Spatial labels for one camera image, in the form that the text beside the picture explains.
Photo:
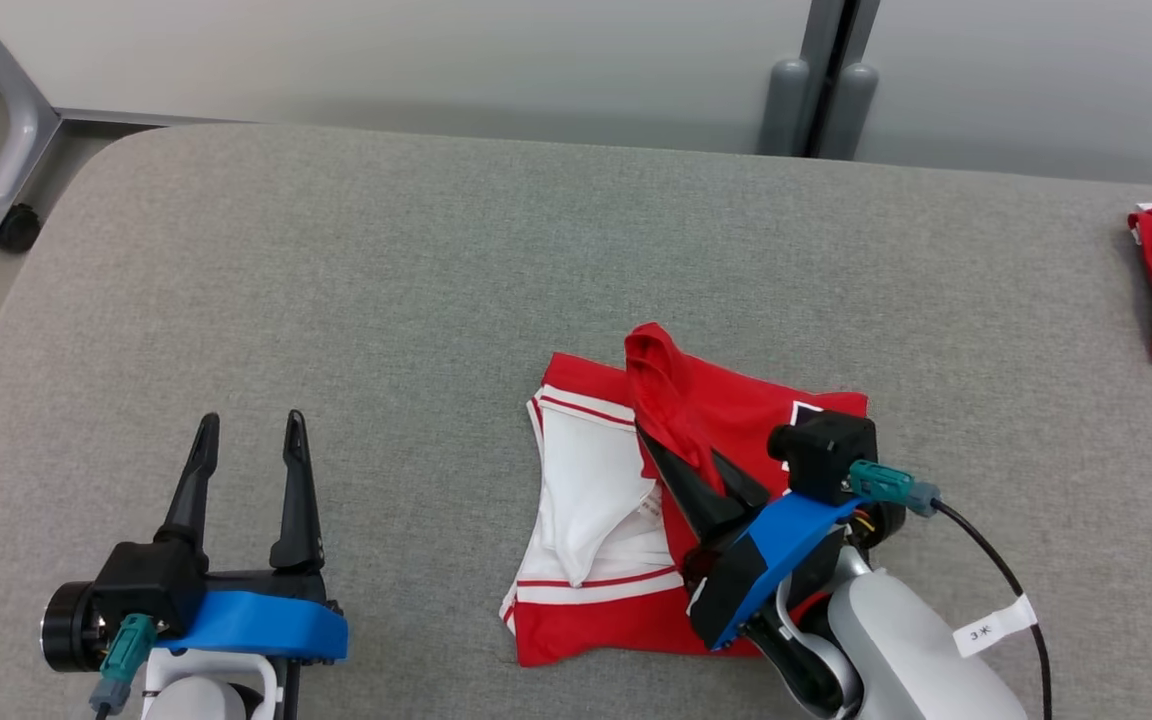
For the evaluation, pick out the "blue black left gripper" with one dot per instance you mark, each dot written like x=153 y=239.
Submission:
x=256 y=625

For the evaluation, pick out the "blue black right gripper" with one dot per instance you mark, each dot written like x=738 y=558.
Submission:
x=766 y=560

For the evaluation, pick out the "red white numbered jersey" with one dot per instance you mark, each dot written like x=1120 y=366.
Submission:
x=586 y=470

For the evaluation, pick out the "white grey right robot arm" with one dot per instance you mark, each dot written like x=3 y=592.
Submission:
x=906 y=650

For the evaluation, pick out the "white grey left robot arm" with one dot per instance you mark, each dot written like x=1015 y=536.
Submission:
x=201 y=695

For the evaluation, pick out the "black caster wheel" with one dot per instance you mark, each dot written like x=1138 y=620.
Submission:
x=14 y=228

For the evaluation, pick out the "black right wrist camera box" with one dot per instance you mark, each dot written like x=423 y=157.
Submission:
x=826 y=450

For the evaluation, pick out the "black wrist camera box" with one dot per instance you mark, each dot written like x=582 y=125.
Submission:
x=826 y=450
x=146 y=585

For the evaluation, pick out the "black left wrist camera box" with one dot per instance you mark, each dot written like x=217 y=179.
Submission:
x=146 y=585

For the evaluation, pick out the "grey rounded post cap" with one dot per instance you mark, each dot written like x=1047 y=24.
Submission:
x=848 y=115
x=784 y=110

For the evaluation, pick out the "grey metal trolley frame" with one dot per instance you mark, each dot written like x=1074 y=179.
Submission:
x=21 y=130

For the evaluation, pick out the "grey vertical partition post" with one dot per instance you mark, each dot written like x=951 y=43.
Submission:
x=826 y=30

